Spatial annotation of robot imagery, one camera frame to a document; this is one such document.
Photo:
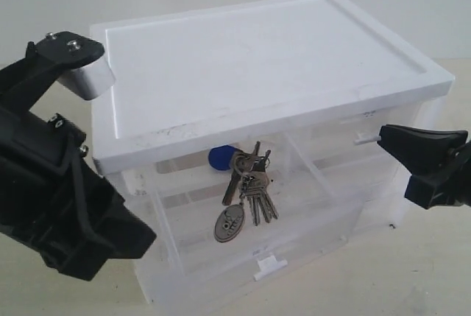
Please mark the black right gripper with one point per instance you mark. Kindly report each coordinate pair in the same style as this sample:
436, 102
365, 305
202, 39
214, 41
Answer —
439, 163

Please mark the white translucent drawer cabinet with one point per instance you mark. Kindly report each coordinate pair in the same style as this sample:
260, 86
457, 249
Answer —
193, 81

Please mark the key bunch with blue fob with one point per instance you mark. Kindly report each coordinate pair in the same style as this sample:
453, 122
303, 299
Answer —
246, 192

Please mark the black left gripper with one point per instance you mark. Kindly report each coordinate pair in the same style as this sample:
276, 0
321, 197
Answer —
51, 200

